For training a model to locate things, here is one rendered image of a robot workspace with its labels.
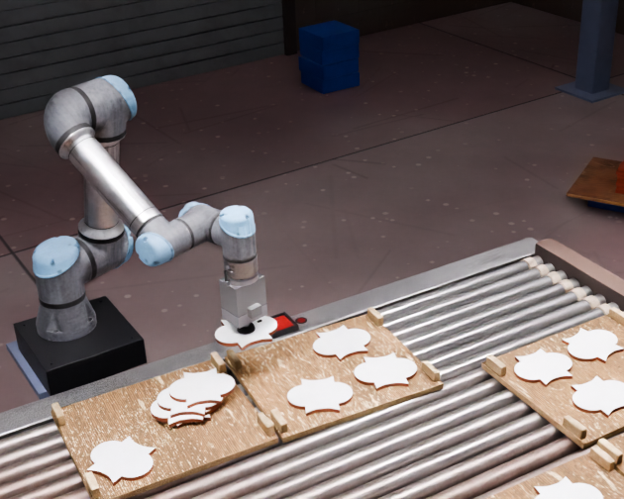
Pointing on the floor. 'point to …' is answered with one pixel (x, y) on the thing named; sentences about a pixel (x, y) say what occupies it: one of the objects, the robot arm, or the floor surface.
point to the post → (595, 52)
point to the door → (160, 72)
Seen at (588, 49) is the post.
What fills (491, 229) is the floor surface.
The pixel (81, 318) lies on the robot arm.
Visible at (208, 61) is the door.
